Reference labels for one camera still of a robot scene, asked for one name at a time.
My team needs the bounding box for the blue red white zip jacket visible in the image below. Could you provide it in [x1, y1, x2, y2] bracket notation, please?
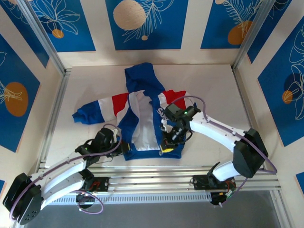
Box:
[72, 62, 190, 162]

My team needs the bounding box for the blue panel with beige circle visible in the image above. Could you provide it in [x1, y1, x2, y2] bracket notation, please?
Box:
[105, 0, 189, 51]

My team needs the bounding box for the blue panel with leaf outline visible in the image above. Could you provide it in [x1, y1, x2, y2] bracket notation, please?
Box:
[257, 23, 304, 147]

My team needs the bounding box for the blue panel with orange fruit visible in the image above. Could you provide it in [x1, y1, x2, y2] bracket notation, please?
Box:
[200, 0, 263, 50]

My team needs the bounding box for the blue panel with white flower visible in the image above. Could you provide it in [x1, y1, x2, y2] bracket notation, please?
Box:
[30, 0, 96, 53]

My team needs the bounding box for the blue panel with orange oval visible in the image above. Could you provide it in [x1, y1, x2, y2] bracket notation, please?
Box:
[0, 34, 41, 153]

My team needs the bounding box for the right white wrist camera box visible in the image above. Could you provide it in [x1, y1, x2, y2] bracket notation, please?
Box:
[159, 118, 175, 133]

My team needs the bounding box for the aluminium extrusion base frame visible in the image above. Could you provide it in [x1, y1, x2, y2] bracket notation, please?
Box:
[21, 165, 283, 196]

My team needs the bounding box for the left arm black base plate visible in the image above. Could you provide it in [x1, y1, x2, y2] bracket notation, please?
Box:
[82, 177, 110, 193]

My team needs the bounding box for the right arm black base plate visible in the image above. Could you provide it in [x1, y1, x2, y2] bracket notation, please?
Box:
[192, 175, 237, 190]

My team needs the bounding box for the white slotted cable duct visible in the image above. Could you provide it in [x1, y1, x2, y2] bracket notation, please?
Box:
[51, 192, 212, 205]

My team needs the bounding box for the aluminium table edge rail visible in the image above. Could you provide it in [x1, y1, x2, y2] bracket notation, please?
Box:
[35, 68, 72, 171]
[231, 67, 266, 168]

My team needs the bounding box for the aluminium corner post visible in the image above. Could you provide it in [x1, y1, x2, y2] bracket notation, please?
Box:
[232, 0, 293, 71]
[18, 0, 67, 75]

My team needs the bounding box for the blue floral wall panel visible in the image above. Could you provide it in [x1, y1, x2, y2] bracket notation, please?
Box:
[247, 0, 304, 64]
[0, 0, 50, 69]

